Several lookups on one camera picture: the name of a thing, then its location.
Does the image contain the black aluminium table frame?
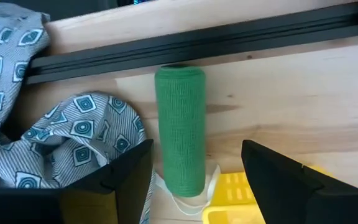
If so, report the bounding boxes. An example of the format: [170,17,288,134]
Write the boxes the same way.
[25,0,358,85]

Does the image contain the white fabric strip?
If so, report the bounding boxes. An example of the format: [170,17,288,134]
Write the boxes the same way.
[154,161,222,217]

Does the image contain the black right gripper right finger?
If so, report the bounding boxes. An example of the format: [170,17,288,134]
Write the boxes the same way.
[242,139,324,224]

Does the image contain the yellow plastic tray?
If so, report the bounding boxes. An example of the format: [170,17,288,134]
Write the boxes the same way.
[201,164,335,224]

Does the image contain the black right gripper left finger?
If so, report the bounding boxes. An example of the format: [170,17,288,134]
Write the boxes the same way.
[61,139,155,224]

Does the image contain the green bandage roll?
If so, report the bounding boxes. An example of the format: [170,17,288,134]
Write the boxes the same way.
[154,64,207,198]

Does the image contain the grey patterned hospital gown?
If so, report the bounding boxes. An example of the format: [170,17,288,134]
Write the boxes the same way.
[0,2,157,224]

